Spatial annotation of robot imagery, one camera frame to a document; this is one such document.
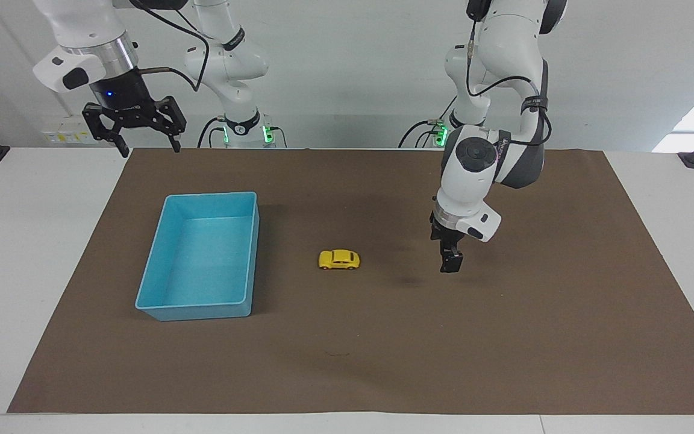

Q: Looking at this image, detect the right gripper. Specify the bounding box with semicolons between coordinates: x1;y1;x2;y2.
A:
82;68;188;159

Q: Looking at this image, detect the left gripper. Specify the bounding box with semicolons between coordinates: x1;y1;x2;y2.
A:
430;212;464;247

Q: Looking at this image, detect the yellow toy beetle car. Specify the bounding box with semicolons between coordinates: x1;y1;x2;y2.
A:
318;249;361;271

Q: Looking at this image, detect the light blue plastic bin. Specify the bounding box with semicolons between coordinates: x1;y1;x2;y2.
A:
135;192;260;322

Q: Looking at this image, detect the black cable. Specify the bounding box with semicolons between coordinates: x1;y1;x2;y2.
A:
504;108;554;147
399;119;445;149
129;0;211;93
197;116;228;149
464;18;542;101

